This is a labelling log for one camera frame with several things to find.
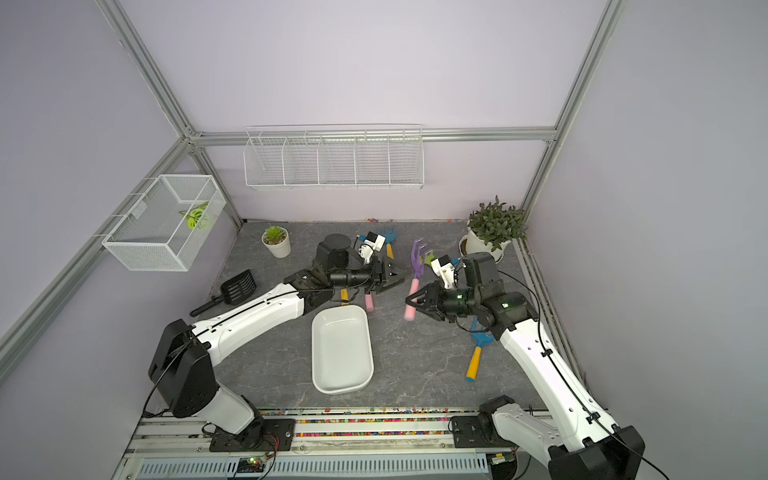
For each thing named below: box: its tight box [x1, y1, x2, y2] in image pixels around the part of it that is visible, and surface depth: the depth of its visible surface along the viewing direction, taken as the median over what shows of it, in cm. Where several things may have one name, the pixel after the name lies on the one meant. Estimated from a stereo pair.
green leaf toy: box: [178, 201, 209, 230], surface depth 82 cm
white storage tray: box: [311, 305, 374, 394], surface depth 88 cm
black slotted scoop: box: [190, 269, 257, 317], surface depth 103 cm
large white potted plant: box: [466, 195, 528, 263], surface depth 96 cm
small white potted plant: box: [261, 225, 291, 259], surface depth 107 cm
